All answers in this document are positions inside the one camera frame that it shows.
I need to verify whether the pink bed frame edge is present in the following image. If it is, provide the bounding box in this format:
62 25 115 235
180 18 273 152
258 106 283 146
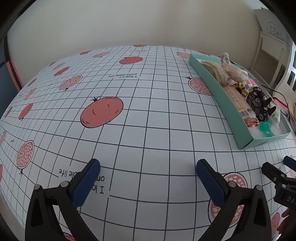
6 60 23 92

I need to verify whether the white bed frame shelf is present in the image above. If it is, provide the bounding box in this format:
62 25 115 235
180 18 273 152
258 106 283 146
250 8 295 91

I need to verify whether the cream lace scrunchie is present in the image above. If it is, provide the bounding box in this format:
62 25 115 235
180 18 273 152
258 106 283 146
201 60 248 86

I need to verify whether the wafer biscuit packet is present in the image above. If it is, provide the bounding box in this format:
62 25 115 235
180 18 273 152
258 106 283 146
223 85 259 128

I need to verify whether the teal shallow box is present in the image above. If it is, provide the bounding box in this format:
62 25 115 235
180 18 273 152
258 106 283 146
189 53 291 149

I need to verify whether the person right hand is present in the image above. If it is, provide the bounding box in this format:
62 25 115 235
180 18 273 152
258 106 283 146
277 208 291 234

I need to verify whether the black gold action figure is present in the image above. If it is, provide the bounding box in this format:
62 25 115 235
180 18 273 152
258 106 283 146
263 96 276 116

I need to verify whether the cotton swabs bag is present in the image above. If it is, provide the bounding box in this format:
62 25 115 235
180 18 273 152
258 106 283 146
270 108 280 127

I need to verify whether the colourful plastic flower toy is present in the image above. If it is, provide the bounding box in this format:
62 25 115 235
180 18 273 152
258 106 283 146
233 82 249 97

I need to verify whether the pink hair comb clip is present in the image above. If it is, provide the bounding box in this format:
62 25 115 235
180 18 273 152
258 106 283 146
246 78 257 88

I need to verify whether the black cable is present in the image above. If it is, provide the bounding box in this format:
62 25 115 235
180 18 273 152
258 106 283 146
261 84 291 117

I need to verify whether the pomegranate grid bed sheet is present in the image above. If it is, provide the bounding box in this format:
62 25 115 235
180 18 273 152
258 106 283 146
1 45 295 240

